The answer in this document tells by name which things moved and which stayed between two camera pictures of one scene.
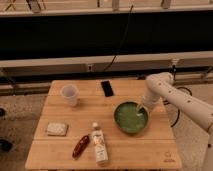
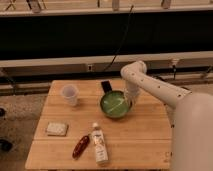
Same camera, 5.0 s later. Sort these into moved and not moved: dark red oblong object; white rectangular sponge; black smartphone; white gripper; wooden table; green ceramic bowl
Moved: white gripper; green ceramic bowl
Not moved: white rectangular sponge; black smartphone; wooden table; dark red oblong object
